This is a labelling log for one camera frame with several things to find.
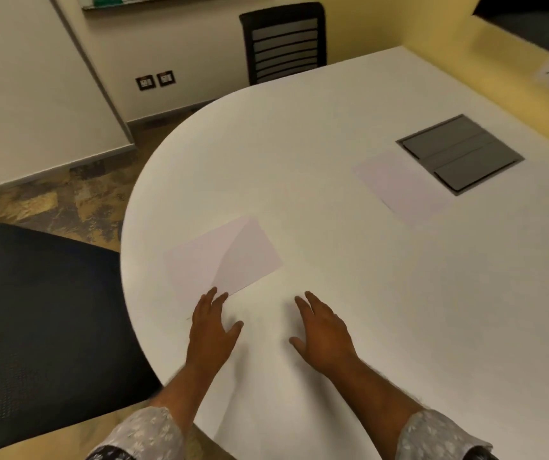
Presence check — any person's right hand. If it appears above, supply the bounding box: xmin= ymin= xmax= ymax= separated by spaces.
xmin=288 ymin=290 xmax=359 ymax=377

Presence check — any person's left hand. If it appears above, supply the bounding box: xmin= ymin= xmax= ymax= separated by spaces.
xmin=186 ymin=287 xmax=245 ymax=377

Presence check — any person's right forearm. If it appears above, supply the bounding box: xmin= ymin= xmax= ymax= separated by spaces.
xmin=325 ymin=353 xmax=426 ymax=460

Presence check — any person's left forearm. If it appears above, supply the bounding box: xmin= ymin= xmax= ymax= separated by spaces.
xmin=149 ymin=361 xmax=229 ymax=439

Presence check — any folded pale pink paper sheet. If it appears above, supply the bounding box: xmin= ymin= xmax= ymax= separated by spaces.
xmin=163 ymin=216 xmax=284 ymax=308

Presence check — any grey floral left sleeve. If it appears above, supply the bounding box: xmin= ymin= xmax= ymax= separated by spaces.
xmin=86 ymin=406 xmax=188 ymax=460

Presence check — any grey floral sleeve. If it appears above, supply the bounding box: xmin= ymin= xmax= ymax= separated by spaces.
xmin=86 ymin=406 xmax=188 ymax=460
xmin=395 ymin=409 xmax=494 ymax=460

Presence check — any flat pale pink paper sheet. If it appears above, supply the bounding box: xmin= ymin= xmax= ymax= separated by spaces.
xmin=353 ymin=149 xmax=453 ymax=226

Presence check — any black mesh office chair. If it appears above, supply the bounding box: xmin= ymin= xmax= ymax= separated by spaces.
xmin=0 ymin=222 xmax=162 ymax=456

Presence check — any grey floral right sleeve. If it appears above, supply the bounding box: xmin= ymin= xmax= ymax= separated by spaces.
xmin=395 ymin=409 xmax=494 ymax=460

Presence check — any black slatted back chair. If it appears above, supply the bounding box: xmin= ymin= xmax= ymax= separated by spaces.
xmin=238 ymin=2 xmax=328 ymax=87

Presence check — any whiteboard tray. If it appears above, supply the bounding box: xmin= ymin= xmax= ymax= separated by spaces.
xmin=80 ymin=0 xmax=194 ymax=11

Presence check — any dark window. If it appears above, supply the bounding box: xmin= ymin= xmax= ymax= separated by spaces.
xmin=472 ymin=0 xmax=549 ymax=66

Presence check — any grey table cable hatch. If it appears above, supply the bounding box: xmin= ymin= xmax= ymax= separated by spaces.
xmin=395 ymin=113 xmax=525 ymax=197

